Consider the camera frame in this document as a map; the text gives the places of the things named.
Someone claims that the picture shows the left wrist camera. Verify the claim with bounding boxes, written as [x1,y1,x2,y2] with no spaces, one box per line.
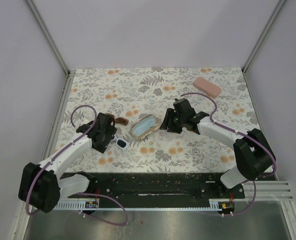
[76,112,117,138]

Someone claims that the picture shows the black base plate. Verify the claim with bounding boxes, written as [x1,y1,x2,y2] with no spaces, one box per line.
[60,171,246,210]

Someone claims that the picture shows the white frame sunglasses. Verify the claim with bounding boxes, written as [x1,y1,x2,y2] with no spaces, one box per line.
[112,136,129,151]

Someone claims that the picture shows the white slotted cable duct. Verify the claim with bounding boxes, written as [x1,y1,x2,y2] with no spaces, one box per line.
[54,198,235,212]

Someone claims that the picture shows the floral table mat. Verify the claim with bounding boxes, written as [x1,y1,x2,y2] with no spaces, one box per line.
[56,67,259,173]

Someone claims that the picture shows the pink glasses case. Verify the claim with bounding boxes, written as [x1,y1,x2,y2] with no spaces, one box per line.
[192,77,222,98]

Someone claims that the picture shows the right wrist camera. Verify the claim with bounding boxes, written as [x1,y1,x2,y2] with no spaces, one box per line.
[173,98,196,127]

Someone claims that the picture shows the flag print glasses case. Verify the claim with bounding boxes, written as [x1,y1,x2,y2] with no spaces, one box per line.
[130,114,161,140]

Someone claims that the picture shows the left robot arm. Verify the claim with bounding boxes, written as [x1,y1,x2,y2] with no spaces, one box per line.
[18,132,97,216]

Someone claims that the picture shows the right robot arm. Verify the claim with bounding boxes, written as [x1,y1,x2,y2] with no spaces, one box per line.
[160,108,277,198]

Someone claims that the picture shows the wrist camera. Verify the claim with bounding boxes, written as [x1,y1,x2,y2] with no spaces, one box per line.
[76,112,117,138]
[173,98,196,127]

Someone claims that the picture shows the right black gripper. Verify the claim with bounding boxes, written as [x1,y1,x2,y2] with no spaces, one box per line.
[159,108,186,134]

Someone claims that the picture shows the light blue cleaning cloth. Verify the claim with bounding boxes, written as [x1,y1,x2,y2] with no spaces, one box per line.
[132,115,156,137]

